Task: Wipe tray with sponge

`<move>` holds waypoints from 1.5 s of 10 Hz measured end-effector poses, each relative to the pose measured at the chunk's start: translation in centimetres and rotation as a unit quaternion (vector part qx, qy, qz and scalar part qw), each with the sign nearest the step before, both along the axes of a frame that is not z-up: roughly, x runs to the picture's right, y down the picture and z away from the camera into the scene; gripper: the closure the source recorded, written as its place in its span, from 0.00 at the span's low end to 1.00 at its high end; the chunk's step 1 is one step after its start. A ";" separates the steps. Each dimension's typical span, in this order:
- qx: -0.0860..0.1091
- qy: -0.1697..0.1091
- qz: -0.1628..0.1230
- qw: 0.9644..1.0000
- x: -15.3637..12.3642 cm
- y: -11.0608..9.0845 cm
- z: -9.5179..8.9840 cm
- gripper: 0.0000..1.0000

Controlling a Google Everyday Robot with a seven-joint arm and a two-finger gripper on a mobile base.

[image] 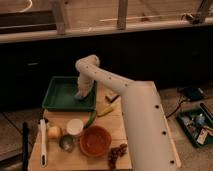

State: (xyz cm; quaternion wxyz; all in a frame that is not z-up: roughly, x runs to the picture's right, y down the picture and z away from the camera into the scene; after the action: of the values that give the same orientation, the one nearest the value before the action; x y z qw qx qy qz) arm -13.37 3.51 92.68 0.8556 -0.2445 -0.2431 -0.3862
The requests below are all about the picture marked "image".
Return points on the green bin with items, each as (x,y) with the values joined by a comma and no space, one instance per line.
(197,125)

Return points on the black pole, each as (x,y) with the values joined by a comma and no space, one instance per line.
(25,147)

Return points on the black power adapter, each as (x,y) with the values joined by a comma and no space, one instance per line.
(192,93)

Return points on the green plastic tray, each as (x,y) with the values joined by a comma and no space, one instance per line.
(60,96)

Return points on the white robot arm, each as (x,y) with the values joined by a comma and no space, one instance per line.
(148,139)

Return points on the metal cup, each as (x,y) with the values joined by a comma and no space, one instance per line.
(66,143)

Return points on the green cucumber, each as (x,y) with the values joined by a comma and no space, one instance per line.
(91,119)

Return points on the yellow banana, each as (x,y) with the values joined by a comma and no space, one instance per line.
(105,111)

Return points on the orange bowl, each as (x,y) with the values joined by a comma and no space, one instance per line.
(95,141)

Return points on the yellow onion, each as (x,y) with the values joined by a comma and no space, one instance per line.
(54,132)

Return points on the dark grape bunch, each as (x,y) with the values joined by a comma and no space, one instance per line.
(115,153)

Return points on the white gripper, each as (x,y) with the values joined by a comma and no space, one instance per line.
(85,84)

